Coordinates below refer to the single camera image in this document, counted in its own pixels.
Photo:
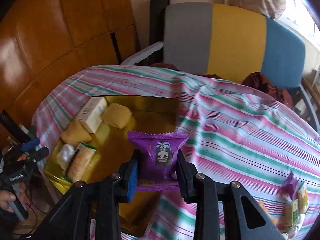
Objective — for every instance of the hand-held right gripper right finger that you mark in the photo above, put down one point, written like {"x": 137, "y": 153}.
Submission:
{"x": 183, "y": 177}

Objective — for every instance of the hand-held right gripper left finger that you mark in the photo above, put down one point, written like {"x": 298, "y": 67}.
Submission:
{"x": 132, "y": 180}

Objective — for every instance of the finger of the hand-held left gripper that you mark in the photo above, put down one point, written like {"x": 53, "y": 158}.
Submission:
{"x": 38, "y": 155}
{"x": 31, "y": 143}

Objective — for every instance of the white snack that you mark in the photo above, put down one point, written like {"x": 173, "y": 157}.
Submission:
{"x": 293, "y": 233}
{"x": 65, "y": 155}

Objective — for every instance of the purple snack packet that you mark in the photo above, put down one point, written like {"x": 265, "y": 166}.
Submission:
{"x": 160, "y": 155}
{"x": 290, "y": 183}

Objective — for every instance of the gold metal tin box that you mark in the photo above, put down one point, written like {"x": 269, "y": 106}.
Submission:
{"x": 117, "y": 150}

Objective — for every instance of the yellow bun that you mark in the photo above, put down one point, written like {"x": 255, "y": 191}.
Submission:
{"x": 116, "y": 116}
{"x": 75, "y": 135}

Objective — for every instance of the green cracker packet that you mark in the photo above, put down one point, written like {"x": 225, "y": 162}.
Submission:
{"x": 80, "y": 162}
{"x": 292, "y": 213}

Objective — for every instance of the small white cardboard box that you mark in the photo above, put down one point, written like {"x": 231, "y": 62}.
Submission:
{"x": 91, "y": 116}

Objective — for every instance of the person's left hand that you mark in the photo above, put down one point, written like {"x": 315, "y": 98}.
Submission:
{"x": 6, "y": 201}

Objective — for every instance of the black stand bar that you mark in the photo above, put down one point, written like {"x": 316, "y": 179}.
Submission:
{"x": 12, "y": 126}

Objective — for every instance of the striped tablecloth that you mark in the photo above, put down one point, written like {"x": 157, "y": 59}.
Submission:
{"x": 237, "y": 135}

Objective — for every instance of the wooden wardrobe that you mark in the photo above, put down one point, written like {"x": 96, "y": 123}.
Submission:
{"x": 62, "y": 30}

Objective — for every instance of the grey yellow blue chair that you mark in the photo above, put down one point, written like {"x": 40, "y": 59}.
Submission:
{"x": 237, "y": 42}

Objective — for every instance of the wooden desk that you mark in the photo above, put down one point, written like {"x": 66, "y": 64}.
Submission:
{"x": 312, "y": 90}

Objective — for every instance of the window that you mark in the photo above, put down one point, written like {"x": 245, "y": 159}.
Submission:
{"x": 302, "y": 12}

